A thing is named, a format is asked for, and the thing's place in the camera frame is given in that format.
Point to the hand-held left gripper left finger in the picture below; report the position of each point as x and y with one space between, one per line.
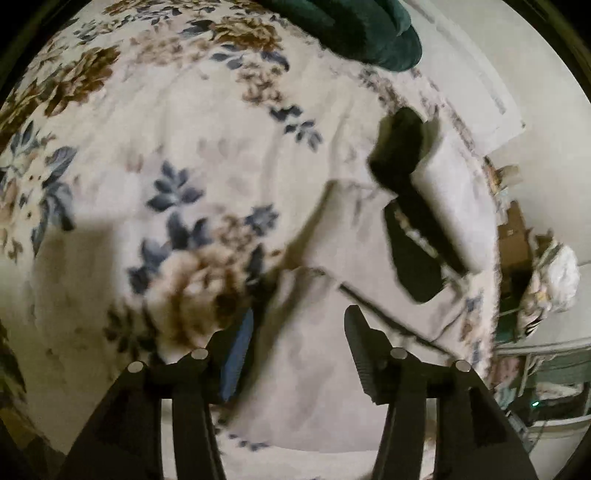
236 357

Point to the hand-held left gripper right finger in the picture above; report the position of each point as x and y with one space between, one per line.
359 344

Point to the white small garment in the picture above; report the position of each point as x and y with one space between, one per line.
318 350

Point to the black garment with white print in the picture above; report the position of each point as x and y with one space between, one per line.
415 258

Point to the folded white cloth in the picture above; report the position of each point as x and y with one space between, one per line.
450 194

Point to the white metal rack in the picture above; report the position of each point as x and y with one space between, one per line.
540 374

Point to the brown cardboard box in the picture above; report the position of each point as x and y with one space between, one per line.
515 240

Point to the white crumpled plastic bag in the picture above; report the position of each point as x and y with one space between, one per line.
554 281

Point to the floral printed blanket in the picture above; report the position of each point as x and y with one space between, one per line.
152 152

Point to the white flat panel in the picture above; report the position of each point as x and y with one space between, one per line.
466 69

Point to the dark green plush cloth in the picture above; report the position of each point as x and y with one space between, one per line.
360 27

